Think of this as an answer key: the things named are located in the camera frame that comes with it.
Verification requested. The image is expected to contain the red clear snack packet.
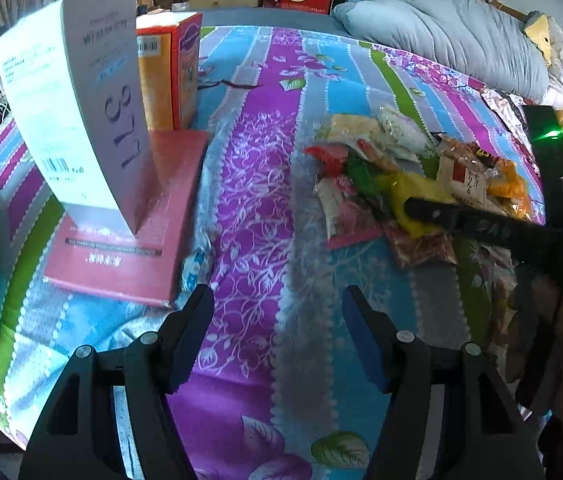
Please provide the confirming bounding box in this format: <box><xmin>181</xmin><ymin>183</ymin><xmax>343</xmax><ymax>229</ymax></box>
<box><xmin>385</xmin><ymin>231</ymin><xmax>458</xmax><ymax>269</ymax></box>

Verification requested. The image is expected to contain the light blue duvet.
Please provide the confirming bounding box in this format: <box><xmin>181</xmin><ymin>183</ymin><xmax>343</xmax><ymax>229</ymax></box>
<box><xmin>334</xmin><ymin>0</ymin><xmax>551</xmax><ymax>104</ymax></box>

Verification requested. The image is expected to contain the person's right hand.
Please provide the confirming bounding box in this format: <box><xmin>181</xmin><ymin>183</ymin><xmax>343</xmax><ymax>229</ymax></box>
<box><xmin>506</xmin><ymin>270</ymin><xmax>559</xmax><ymax>383</ymax></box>

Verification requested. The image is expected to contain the blue white snack packet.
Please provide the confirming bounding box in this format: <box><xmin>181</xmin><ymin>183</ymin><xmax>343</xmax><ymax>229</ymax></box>
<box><xmin>180</xmin><ymin>249</ymin><xmax>213</xmax><ymax>292</ymax></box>

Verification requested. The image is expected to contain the red hardcover book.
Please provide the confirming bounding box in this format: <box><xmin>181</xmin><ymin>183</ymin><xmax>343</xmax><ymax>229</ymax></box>
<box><xmin>43</xmin><ymin>129</ymin><xmax>211</xmax><ymax>309</ymax></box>

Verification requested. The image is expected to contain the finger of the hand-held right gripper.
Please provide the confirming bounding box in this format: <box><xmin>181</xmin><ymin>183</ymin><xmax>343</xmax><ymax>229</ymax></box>
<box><xmin>404</xmin><ymin>197</ymin><xmax>562</xmax><ymax>263</ymax></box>

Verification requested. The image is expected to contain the small red snack packet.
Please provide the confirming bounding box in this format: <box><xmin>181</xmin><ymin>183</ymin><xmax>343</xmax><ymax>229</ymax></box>
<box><xmin>304</xmin><ymin>144</ymin><xmax>348</xmax><ymax>177</ymax></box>

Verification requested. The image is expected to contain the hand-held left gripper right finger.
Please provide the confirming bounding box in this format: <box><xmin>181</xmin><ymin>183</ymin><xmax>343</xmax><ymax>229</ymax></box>
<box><xmin>341</xmin><ymin>285</ymin><xmax>545</xmax><ymax>480</ymax></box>

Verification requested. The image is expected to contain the white brown-label snack packet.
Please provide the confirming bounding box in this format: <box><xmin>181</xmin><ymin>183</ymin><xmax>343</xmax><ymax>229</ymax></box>
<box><xmin>435</xmin><ymin>154</ymin><xmax>488</xmax><ymax>207</ymax></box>

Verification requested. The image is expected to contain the pink snack packet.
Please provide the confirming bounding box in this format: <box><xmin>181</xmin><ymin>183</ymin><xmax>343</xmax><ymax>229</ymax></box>
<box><xmin>328</xmin><ymin>180</ymin><xmax>383</xmax><ymax>252</ymax></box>

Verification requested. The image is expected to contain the green snack packet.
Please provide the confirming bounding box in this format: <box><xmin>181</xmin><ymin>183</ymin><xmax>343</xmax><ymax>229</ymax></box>
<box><xmin>345</xmin><ymin>154</ymin><xmax>388</xmax><ymax>202</ymax></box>

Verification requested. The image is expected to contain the yellow snack packet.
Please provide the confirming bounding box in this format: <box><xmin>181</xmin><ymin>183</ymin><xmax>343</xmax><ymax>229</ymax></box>
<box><xmin>390</xmin><ymin>171</ymin><xmax>458</xmax><ymax>239</ymax></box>

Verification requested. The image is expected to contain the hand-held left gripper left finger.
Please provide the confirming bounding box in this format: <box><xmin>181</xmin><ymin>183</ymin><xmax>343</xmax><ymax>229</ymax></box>
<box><xmin>19</xmin><ymin>284</ymin><xmax>216</xmax><ymax>480</ymax></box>

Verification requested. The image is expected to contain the tall white carton box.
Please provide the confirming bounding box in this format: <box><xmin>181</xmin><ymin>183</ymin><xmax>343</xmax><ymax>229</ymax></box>
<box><xmin>0</xmin><ymin>0</ymin><xmax>158</xmax><ymax>234</ymax></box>

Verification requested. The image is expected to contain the clear peanut brittle packet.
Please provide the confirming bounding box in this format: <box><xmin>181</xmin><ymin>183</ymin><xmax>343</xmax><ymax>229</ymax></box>
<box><xmin>318</xmin><ymin>113</ymin><xmax>388</xmax><ymax>162</ymax></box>

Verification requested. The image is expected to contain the long orange snack packet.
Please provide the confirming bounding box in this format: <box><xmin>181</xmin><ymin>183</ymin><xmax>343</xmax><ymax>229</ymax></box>
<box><xmin>485</xmin><ymin>159</ymin><xmax>533</xmax><ymax>217</ymax></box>

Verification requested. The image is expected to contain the yellow plush pillow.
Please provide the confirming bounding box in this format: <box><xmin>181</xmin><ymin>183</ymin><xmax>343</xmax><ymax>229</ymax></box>
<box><xmin>523</xmin><ymin>11</ymin><xmax>555</xmax><ymax>64</ymax></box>

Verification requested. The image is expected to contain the white puffed snack packet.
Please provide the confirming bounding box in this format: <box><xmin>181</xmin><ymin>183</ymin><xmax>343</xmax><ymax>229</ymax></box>
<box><xmin>378</xmin><ymin>104</ymin><xmax>435</xmax><ymax>162</ymax></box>

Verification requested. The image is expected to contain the orange carton box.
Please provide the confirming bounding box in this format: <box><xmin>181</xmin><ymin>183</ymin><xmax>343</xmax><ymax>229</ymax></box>
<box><xmin>136</xmin><ymin>11</ymin><xmax>204</xmax><ymax>132</ymax></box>

